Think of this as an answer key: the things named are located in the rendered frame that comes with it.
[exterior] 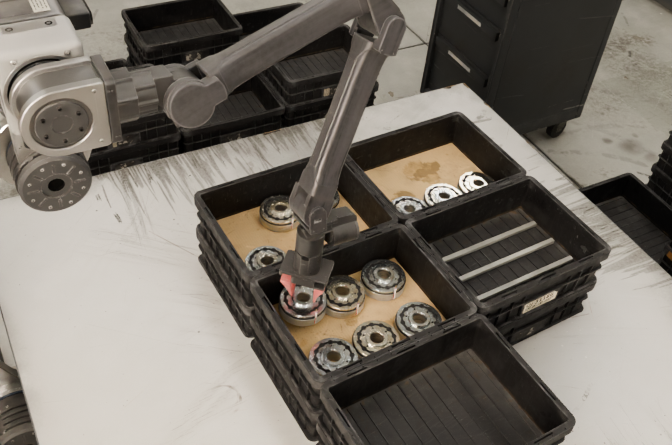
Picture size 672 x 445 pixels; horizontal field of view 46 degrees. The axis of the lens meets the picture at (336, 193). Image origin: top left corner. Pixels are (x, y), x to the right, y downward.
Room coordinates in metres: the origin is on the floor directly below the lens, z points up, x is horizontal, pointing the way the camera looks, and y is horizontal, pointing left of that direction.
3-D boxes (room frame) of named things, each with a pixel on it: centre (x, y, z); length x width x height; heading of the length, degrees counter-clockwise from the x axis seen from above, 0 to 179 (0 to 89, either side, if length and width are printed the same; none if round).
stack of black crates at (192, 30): (2.69, 0.68, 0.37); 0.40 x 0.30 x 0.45; 122
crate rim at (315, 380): (1.10, -0.08, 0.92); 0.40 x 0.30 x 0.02; 125
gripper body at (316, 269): (1.10, 0.04, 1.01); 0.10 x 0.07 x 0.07; 80
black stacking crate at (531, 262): (1.33, -0.41, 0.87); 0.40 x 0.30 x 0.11; 125
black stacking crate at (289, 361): (1.10, -0.08, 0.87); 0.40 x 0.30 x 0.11; 125
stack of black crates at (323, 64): (2.57, 0.12, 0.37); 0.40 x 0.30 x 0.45; 122
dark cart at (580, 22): (3.03, -0.71, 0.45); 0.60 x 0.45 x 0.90; 122
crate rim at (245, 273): (1.34, 0.09, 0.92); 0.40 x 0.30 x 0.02; 125
